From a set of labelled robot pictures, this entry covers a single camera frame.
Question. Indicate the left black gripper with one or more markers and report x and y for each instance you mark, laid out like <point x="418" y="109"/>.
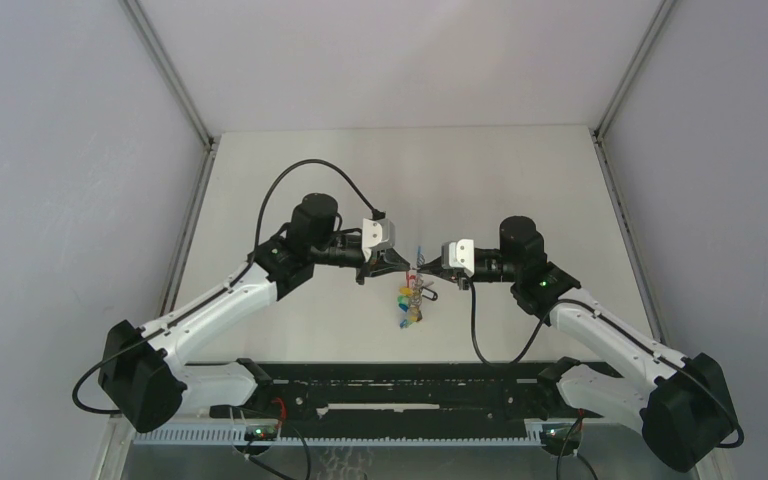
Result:
<point x="377" y="266"/>

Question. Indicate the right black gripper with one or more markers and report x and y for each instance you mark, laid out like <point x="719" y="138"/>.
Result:
<point x="436" y="266"/>

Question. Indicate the metal key organizer ring plate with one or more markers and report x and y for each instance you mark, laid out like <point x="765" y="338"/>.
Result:
<point x="410" y="301"/>

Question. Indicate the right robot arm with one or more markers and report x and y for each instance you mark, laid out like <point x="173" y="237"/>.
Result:
<point x="681" y="406"/>

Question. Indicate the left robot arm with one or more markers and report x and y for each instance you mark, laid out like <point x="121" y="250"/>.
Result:
<point x="145" y="370"/>

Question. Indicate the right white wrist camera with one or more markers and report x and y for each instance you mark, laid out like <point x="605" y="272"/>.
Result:
<point x="459" y="255"/>

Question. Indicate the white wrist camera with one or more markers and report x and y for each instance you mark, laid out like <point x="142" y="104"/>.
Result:
<point x="377" y="235"/>
<point x="459" y="255"/>

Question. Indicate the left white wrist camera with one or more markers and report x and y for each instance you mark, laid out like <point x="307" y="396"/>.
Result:
<point x="377" y="235"/>

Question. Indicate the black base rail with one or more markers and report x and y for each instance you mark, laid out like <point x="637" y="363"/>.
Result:
<point x="402" y="399"/>

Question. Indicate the white cable duct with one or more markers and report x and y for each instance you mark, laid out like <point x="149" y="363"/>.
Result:
<point x="182" y="434"/>

